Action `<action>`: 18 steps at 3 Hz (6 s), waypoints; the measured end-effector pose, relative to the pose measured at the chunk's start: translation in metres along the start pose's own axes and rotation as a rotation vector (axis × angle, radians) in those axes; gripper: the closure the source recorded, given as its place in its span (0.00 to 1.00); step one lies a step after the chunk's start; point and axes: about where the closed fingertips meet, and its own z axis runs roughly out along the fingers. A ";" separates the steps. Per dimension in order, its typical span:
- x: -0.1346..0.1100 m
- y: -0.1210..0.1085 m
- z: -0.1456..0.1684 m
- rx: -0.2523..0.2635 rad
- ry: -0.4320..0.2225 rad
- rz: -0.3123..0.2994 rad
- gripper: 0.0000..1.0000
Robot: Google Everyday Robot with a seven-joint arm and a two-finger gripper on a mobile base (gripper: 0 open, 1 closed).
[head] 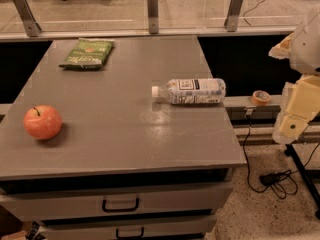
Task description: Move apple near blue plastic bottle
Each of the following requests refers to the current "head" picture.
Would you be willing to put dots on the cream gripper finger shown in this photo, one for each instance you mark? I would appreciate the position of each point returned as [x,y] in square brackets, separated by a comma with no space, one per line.
[283,49]
[300,104]

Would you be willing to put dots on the red apple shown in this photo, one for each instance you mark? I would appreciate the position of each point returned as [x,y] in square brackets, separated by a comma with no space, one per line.
[42,122]

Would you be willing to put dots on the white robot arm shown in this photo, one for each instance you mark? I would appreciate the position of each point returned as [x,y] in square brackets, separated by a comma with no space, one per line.
[305,46]

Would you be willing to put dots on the clear plastic water bottle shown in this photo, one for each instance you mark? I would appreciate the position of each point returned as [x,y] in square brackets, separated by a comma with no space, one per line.
[191,91]

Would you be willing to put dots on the orange tape roll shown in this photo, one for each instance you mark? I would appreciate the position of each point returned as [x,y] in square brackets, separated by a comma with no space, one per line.
[260,98]

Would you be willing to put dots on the black metal stand leg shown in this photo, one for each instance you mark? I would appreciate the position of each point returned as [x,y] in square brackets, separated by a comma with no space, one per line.
[290,151]

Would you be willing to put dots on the upper grey drawer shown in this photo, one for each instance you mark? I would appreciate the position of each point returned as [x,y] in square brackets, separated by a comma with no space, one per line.
[125,201]

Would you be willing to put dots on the grey drawer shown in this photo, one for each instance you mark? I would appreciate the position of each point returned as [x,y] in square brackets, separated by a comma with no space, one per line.
[125,201]
[168,228]

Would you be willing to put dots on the lower grey drawer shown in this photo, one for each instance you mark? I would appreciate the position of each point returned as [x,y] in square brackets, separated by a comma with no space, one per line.
[168,228]

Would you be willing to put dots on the green chip bag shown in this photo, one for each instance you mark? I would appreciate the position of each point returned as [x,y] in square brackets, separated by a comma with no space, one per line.
[88,54]

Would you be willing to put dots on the right metal railing bracket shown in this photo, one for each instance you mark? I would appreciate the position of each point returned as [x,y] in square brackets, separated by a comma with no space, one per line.
[231,22]

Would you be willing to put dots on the metal railing bracket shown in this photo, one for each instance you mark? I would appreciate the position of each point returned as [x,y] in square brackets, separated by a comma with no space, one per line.
[153,23]
[32,28]
[231,22]

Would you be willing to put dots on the middle metal railing bracket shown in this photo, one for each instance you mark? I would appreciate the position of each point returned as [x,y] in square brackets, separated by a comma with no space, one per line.
[153,23]

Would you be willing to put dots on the left metal railing bracket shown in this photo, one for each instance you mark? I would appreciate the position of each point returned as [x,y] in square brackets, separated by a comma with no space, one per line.
[32,28]

